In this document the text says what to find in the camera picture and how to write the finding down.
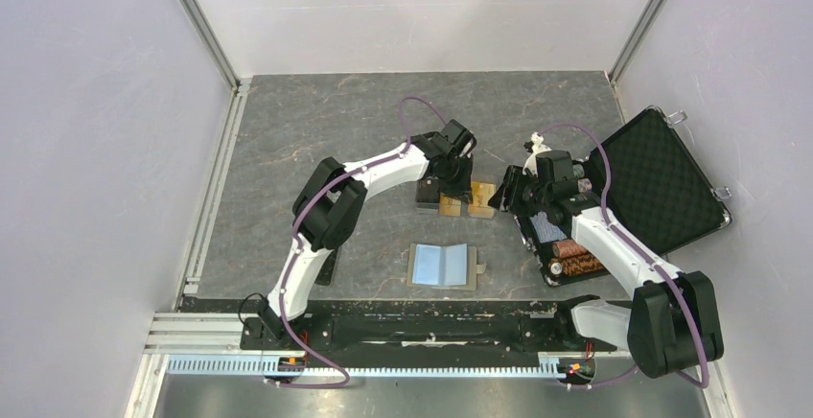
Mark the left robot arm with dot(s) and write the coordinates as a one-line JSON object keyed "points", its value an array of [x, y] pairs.
{"points": [[327, 210]]}

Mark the black card stack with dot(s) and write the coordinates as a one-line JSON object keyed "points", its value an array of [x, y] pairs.
{"points": [[427, 196]]}

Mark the purple yellow chip stack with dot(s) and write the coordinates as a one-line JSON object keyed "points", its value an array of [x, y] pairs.
{"points": [[583, 185]]}

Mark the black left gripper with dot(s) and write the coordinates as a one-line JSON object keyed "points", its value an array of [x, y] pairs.
{"points": [[462, 189]]}

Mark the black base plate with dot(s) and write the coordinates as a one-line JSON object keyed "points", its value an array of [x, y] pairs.
{"points": [[416, 333]]}

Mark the gold card stack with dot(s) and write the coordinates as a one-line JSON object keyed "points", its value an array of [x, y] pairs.
{"points": [[481, 194], [449, 206]]}

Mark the black poker chip case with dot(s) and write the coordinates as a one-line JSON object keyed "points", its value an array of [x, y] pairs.
{"points": [[658, 191]]}

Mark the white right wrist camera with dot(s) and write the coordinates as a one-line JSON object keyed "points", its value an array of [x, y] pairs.
{"points": [[534, 147]]}

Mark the purple green chip stack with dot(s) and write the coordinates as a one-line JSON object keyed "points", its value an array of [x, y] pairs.
{"points": [[578, 170]]}

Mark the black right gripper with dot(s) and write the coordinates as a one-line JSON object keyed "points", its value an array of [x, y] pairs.
{"points": [[506, 192]]}

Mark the brown orange chip stack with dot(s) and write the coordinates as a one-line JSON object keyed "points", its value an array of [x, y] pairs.
{"points": [[574, 266]]}

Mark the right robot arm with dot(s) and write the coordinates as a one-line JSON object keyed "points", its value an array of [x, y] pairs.
{"points": [[672, 325]]}

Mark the blue playing card deck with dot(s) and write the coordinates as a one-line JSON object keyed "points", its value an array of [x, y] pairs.
{"points": [[545, 231]]}

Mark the beige leather card holder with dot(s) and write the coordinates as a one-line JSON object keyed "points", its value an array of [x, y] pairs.
{"points": [[444, 267]]}

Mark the clear acrylic card tray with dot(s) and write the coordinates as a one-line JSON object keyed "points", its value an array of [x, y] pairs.
{"points": [[429, 199]]}

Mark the black glitter stick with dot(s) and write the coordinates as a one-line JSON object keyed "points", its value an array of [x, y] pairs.
{"points": [[326, 273]]}

